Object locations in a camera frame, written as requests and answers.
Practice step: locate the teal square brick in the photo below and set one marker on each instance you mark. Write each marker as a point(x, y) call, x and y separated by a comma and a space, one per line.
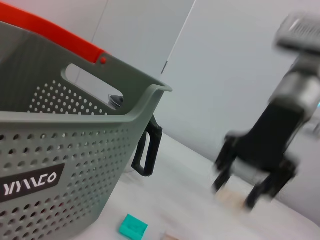
point(132, 227)

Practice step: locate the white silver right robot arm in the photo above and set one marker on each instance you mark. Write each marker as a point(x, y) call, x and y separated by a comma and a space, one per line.
point(297, 87)

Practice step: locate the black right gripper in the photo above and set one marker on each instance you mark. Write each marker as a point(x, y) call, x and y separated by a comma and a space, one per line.
point(265, 145)

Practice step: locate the grey perforated storage bin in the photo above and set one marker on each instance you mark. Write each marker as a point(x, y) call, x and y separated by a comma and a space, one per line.
point(62, 150)

